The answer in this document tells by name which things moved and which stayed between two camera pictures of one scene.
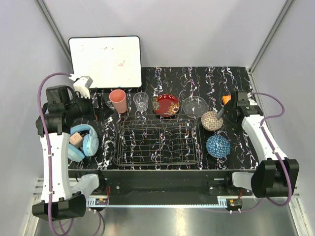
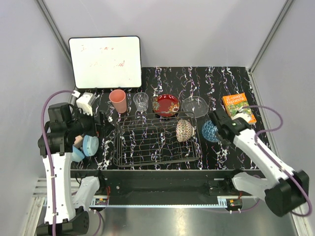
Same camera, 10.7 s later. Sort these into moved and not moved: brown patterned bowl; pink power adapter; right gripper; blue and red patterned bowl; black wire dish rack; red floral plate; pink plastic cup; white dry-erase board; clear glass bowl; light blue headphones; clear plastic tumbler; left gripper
Moved: left gripper; right gripper; brown patterned bowl; blue and red patterned bowl
Not moved: light blue headphones; clear plastic tumbler; black wire dish rack; red floral plate; pink plastic cup; pink power adapter; white dry-erase board; clear glass bowl
